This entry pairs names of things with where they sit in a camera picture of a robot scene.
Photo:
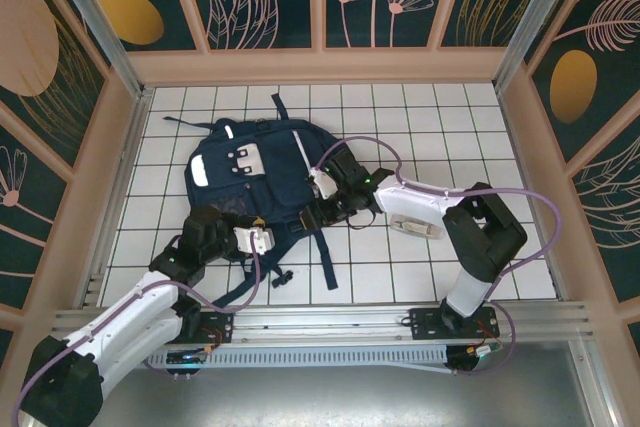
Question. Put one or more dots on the clear plastic case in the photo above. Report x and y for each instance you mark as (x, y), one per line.
(417, 226)

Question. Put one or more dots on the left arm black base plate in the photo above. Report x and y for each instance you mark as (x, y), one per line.
(220, 322)

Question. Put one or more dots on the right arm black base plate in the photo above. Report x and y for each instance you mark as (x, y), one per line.
(425, 324)

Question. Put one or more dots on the aluminium side rail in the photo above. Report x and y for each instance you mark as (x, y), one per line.
(126, 172)

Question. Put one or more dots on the aluminium corner post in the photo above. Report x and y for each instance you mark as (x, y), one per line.
(535, 22)
(99, 22)

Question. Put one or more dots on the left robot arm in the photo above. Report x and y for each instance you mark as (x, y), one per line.
(130, 302)

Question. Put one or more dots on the long aluminium base rail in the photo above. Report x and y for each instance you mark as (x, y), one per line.
(325, 322)

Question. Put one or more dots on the brushed metal panel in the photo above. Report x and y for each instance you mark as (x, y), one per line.
(325, 397)

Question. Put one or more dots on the navy blue backpack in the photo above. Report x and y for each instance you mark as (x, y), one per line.
(270, 157)

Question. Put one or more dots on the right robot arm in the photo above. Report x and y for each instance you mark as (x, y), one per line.
(415, 199)

